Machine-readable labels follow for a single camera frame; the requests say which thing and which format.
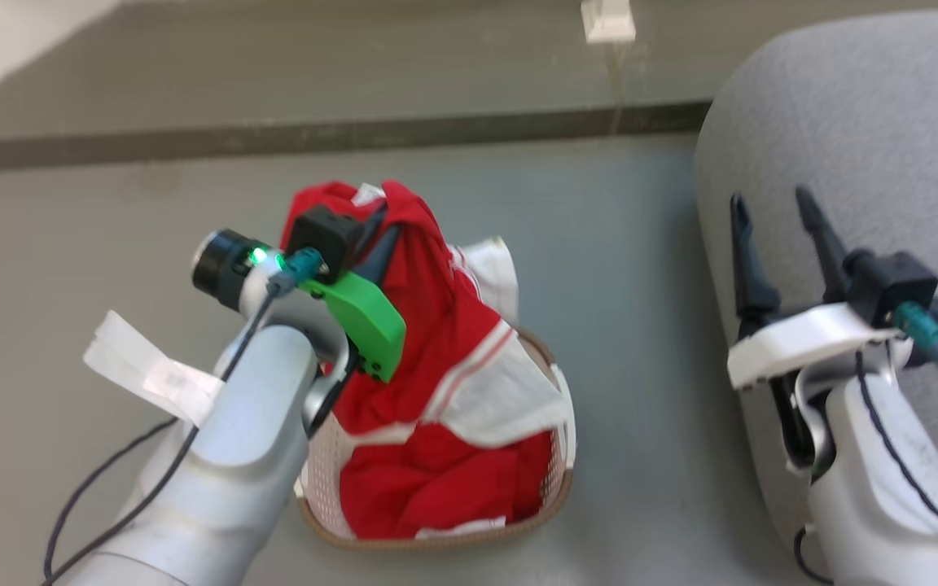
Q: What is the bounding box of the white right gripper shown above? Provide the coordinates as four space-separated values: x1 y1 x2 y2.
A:
726 185 901 391

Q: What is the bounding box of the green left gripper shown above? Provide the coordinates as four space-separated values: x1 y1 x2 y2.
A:
300 203 407 384

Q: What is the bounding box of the red garment with striped trim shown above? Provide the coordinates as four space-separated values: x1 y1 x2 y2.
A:
280 179 577 453

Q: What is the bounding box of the white basket with brown rim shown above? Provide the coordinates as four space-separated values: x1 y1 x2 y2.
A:
293 324 576 551

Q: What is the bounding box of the grey fabric sofa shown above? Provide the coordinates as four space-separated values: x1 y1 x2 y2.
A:
692 8 938 572

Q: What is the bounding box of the white tape label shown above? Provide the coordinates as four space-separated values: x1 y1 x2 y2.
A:
81 309 226 429

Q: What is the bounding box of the small white block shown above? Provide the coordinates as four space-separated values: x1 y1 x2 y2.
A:
581 0 638 44

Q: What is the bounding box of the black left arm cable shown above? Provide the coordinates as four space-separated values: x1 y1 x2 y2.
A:
41 248 328 586

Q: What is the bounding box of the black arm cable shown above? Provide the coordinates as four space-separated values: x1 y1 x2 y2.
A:
41 248 328 586
791 300 938 586

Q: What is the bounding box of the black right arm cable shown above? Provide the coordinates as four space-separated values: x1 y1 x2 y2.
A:
791 300 938 586

